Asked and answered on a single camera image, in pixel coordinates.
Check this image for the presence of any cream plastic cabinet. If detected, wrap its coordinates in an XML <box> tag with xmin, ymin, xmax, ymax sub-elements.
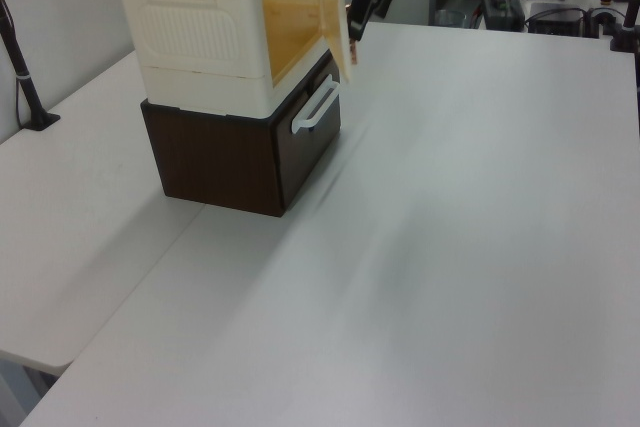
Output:
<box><xmin>113</xmin><ymin>0</ymin><xmax>335</xmax><ymax>117</ymax></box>

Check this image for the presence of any dark brown drawer box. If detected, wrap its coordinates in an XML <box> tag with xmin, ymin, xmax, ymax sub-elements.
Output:
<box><xmin>139</xmin><ymin>52</ymin><xmax>343</xmax><ymax>219</ymax></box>

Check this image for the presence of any black electronics box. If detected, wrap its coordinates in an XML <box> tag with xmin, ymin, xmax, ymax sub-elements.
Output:
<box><xmin>524</xmin><ymin>3</ymin><xmax>587</xmax><ymax>36</ymax></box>

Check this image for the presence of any cream cabinet door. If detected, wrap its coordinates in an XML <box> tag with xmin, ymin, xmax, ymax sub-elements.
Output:
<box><xmin>316</xmin><ymin>0</ymin><xmax>354</xmax><ymax>85</ymax></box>

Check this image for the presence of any black camera stand pole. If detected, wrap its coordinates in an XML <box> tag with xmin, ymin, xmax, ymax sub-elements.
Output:
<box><xmin>0</xmin><ymin>0</ymin><xmax>62</xmax><ymax>134</ymax></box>

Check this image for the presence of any black device with green parts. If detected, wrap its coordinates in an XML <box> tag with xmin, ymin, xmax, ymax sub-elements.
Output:
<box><xmin>478</xmin><ymin>0</ymin><xmax>527</xmax><ymax>32</ymax></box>

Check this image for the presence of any black clamp-mounted pole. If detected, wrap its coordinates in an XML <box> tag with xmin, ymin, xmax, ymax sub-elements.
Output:
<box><xmin>608</xmin><ymin>0</ymin><xmax>640</xmax><ymax>53</ymax></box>

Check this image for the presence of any white drawer handle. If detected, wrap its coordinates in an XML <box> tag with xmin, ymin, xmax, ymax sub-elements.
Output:
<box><xmin>291</xmin><ymin>74</ymin><xmax>342</xmax><ymax>137</ymax></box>

